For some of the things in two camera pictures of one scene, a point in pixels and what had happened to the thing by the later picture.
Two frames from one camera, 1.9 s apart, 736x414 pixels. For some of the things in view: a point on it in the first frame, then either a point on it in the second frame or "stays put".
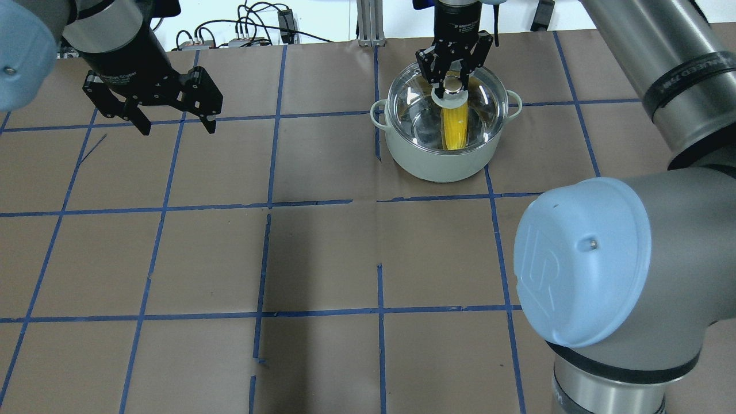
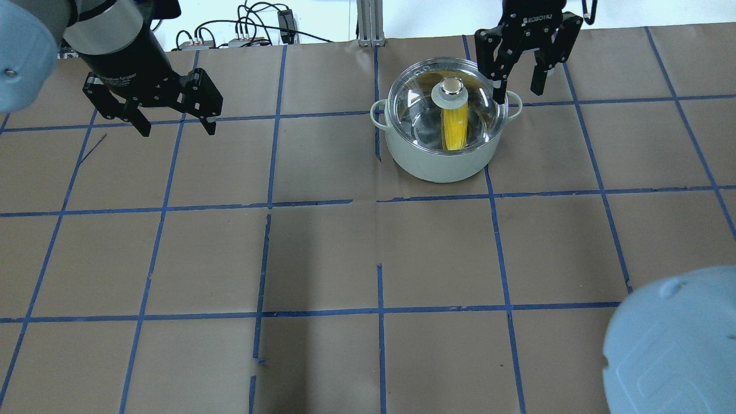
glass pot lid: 459,122 stays put
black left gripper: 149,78 stays put
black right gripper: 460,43 to 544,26
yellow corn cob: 454,125 stays put
